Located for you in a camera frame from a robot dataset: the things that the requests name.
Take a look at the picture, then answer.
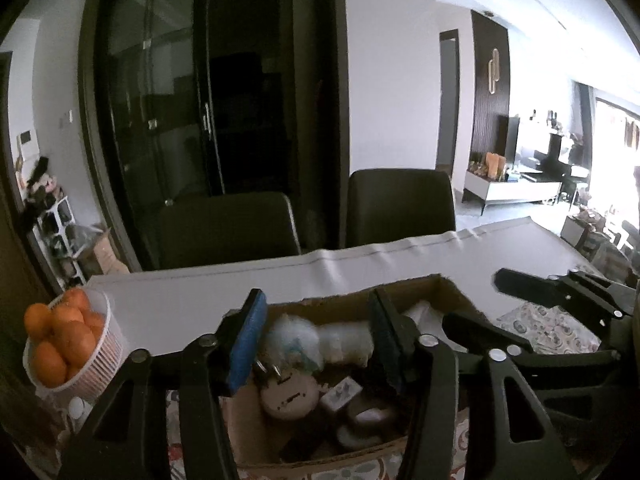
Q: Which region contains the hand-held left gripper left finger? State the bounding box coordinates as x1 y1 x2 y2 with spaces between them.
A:
57 287 271 480

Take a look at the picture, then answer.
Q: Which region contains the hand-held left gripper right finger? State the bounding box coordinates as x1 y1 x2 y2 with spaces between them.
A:
367 287 576 480

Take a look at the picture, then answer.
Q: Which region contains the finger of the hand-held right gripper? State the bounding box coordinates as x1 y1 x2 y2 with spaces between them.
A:
442 311 533 356
495 268 637 318

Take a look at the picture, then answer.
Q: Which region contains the brown cardboard box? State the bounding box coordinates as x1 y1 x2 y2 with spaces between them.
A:
220 273 495 472

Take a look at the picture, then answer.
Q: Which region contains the white table cover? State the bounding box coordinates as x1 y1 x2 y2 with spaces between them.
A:
84 216 603 358

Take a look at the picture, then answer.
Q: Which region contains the white plush toy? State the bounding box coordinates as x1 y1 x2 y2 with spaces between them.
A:
264 311 377 375

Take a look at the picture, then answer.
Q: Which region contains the round beige disc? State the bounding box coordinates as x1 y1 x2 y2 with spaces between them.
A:
260 372 322 422

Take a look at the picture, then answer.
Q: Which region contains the small white printed box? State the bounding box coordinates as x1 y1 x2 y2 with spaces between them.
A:
319 379 364 412

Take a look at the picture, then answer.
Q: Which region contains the white television console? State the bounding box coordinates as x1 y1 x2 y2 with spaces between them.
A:
462 166 565 210

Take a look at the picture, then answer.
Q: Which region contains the dark dining chair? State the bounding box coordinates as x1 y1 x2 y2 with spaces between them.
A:
346 168 457 250
157 191 302 272

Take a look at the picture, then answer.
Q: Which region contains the brown paper bag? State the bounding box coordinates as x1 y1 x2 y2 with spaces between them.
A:
484 152 507 180

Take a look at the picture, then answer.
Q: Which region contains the white plastic basket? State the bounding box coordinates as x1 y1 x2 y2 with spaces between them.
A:
22 287 127 395

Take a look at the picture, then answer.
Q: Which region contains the flat black television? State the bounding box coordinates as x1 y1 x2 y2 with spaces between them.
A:
502 114 522 167

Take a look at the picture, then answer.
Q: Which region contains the small brown carton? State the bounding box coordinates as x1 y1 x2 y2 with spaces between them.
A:
79 226 132 277

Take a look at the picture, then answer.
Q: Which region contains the pile of oranges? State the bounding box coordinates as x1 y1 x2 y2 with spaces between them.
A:
23 287 107 389

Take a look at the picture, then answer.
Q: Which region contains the white shelf rack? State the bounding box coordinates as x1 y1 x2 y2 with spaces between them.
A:
29 194 87 288

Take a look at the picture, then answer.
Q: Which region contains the dark glass double door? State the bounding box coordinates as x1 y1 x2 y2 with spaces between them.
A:
79 0 351 272

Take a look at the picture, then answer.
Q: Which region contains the dark wood wall panel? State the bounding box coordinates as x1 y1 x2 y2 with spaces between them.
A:
470 10 512 172

